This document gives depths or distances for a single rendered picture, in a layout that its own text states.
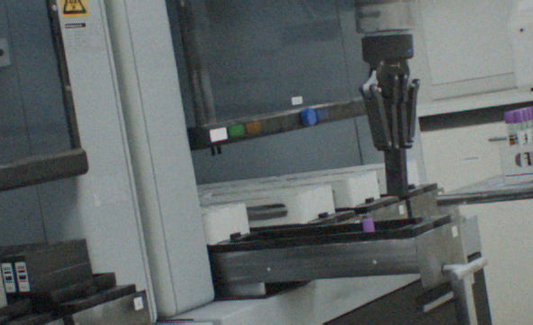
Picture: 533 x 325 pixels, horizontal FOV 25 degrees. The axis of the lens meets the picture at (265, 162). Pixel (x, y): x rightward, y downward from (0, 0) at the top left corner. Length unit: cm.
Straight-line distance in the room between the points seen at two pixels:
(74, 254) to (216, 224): 34
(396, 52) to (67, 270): 56
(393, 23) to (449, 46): 315
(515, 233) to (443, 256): 248
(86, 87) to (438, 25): 337
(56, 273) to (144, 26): 41
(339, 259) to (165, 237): 25
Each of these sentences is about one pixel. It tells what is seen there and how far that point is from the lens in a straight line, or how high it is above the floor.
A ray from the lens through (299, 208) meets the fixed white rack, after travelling 194.
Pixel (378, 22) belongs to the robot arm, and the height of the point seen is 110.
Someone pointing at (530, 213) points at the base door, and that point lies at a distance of 415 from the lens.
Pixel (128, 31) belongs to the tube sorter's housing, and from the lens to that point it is 174.
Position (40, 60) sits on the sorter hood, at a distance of 158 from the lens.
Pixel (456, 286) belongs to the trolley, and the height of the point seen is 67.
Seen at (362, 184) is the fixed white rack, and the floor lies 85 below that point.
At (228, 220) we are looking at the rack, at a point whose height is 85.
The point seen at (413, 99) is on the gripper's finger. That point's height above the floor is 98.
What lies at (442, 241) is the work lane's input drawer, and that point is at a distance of 171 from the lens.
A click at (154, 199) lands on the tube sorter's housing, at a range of 173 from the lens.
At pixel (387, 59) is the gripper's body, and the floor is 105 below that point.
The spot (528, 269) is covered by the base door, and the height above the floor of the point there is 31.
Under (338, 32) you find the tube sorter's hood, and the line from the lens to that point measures 217.
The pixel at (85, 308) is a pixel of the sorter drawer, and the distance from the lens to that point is 150.
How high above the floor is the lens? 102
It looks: 3 degrees down
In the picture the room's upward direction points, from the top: 9 degrees counter-clockwise
